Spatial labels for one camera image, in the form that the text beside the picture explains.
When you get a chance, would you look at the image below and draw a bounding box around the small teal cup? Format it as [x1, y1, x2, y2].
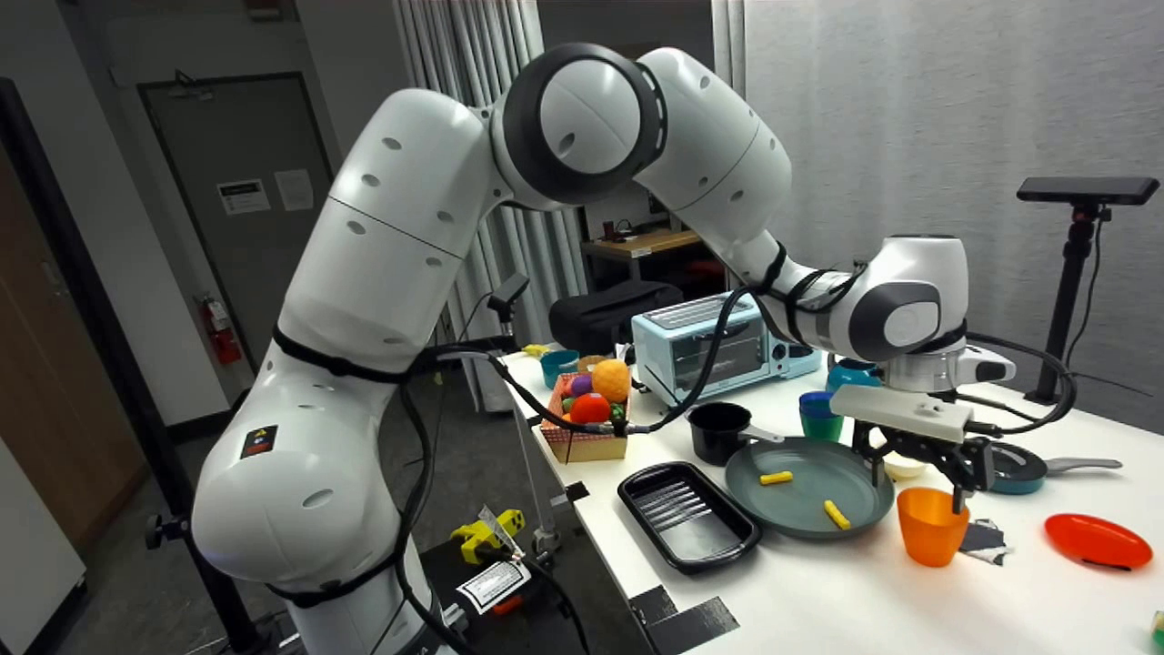
[538, 346, 587, 391]

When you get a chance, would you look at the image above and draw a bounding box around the small orange-red plate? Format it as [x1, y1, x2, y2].
[1043, 510, 1157, 577]

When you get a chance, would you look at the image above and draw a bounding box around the grey door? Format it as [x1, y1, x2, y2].
[138, 71, 341, 380]

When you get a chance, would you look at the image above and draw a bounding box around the black toy saucepan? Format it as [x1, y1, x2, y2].
[687, 401, 792, 470]

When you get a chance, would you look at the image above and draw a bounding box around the black fabric bag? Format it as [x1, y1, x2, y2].
[550, 281, 687, 357]

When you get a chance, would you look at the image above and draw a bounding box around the black camera on stand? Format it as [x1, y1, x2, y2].
[1017, 175, 1164, 209]

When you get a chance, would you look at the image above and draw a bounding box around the grey backdrop curtain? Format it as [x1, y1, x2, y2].
[712, 0, 1164, 435]

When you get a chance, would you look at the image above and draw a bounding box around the small teal frying pan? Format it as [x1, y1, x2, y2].
[966, 438, 1129, 500]

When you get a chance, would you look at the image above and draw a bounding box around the dark grey-green plate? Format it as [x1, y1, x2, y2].
[723, 438, 899, 546]

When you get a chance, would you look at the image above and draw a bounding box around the dark grey packet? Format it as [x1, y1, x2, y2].
[958, 517, 1013, 567]

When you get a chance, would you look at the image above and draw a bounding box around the light blue toaster oven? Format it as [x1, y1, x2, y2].
[630, 287, 827, 413]

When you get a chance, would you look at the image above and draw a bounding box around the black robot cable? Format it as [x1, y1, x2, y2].
[393, 278, 1082, 446]

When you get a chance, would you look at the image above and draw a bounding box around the brown wooden panel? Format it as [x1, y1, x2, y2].
[0, 158, 148, 560]

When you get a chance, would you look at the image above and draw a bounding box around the white label card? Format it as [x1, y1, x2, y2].
[456, 558, 534, 614]

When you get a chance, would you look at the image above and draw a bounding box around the black tape strip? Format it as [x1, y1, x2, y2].
[649, 597, 741, 655]
[630, 585, 686, 631]

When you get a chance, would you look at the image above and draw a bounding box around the orange plush fruit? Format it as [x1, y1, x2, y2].
[589, 357, 636, 409]

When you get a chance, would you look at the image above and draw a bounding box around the translucent orange cup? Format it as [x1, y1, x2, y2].
[895, 484, 971, 573]

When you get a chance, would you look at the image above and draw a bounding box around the green plastic cup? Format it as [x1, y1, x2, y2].
[797, 413, 848, 446]

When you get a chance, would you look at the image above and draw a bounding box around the teal toy kettle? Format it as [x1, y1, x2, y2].
[827, 357, 888, 392]

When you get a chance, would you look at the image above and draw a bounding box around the black tripod stand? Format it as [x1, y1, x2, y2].
[1028, 199, 1114, 409]

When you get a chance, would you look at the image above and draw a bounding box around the black ridged grill tray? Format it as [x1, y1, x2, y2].
[614, 458, 763, 577]

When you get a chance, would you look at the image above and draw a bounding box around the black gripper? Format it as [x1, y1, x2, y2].
[852, 414, 984, 517]

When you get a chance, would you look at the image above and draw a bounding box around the yellow clamp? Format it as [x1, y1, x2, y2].
[448, 506, 529, 567]

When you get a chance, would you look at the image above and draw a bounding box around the white door sign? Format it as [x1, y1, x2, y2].
[214, 175, 273, 220]
[273, 169, 316, 215]

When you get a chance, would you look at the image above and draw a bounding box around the white cabinet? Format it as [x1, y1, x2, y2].
[0, 435, 88, 655]

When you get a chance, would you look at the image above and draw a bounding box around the red plush tomato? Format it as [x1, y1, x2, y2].
[568, 391, 614, 426]

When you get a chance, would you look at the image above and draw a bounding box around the red checkered basket box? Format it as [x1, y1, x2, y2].
[538, 370, 632, 466]

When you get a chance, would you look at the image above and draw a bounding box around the blue plastic cup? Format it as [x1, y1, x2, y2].
[797, 391, 848, 423]

